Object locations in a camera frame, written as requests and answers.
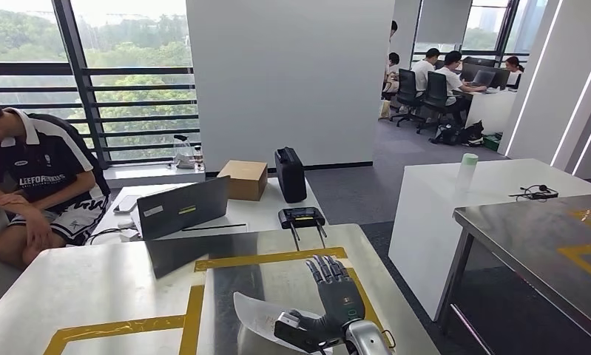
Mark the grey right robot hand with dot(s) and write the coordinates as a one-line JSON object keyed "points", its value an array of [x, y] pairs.
{"points": [[341, 299]]}

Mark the large white plastic shell part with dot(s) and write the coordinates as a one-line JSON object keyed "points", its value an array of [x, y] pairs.
{"points": [[256, 318]]}

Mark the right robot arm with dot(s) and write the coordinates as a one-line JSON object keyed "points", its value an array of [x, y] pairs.
{"points": [[368, 340]]}

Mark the black controller with antennas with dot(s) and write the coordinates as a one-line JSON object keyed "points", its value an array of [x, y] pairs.
{"points": [[302, 215]]}

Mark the white cabinet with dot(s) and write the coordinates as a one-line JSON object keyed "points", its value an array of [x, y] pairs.
{"points": [[422, 235]]}

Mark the black case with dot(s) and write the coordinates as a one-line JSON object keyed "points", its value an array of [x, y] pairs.
{"points": [[290, 176]]}

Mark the cardboard box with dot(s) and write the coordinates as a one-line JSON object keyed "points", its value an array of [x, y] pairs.
{"points": [[241, 184]]}

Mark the white bottle with green cap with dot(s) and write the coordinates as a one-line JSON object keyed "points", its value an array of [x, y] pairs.
{"points": [[466, 174]]}

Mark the dark grey laptop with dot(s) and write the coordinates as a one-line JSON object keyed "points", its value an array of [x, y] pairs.
{"points": [[182, 208]]}

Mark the tan bag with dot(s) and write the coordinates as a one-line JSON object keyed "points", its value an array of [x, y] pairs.
{"points": [[384, 110]]}

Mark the black bag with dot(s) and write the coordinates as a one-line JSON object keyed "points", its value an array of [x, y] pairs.
{"points": [[469, 134]]}

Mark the glass kettle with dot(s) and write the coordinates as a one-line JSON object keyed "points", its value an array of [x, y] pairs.
{"points": [[183, 159]]}

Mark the green plastic crate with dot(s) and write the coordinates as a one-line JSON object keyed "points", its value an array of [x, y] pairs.
{"points": [[492, 143]]}

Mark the black headset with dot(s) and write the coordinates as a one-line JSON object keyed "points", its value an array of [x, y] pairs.
{"points": [[540, 195]]}

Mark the grey phone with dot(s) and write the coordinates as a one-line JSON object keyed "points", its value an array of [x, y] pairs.
{"points": [[126, 204]]}

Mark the person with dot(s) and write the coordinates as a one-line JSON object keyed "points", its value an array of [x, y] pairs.
{"points": [[422, 73], [447, 78], [40, 171], [394, 61], [513, 73], [393, 29]]}

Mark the black computer monitors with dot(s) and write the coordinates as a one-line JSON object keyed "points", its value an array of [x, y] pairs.
{"points": [[496, 76]]}

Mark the black window railing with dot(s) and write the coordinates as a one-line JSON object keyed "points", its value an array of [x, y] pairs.
{"points": [[128, 71]]}

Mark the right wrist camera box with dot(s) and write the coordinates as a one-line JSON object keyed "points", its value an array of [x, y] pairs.
{"points": [[290, 335]]}

